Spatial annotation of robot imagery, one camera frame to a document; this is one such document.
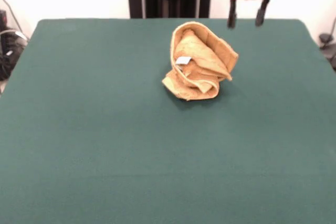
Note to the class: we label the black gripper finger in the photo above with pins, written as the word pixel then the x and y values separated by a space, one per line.
pixel 262 11
pixel 232 14

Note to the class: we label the tan terry towel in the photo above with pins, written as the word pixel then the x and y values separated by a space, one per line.
pixel 204 58

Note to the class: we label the grey office chair base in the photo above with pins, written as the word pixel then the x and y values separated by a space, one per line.
pixel 326 39

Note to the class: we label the dark green table cloth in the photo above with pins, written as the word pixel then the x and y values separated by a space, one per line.
pixel 105 134

